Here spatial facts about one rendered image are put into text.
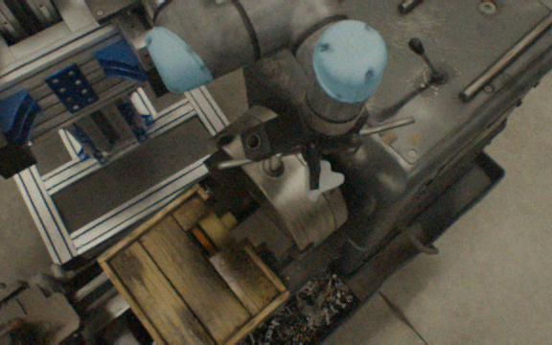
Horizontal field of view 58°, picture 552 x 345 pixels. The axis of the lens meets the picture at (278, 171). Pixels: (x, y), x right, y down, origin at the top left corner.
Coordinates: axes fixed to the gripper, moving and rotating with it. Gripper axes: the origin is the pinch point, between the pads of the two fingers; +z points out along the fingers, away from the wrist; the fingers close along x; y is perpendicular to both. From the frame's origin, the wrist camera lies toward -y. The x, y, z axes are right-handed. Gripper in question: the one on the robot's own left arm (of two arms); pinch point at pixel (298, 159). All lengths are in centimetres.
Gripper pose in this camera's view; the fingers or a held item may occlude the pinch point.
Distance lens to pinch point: 84.3
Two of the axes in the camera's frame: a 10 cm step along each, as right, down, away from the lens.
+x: -2.3, -9.4, 2.6
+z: -0.7, 2.8, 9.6
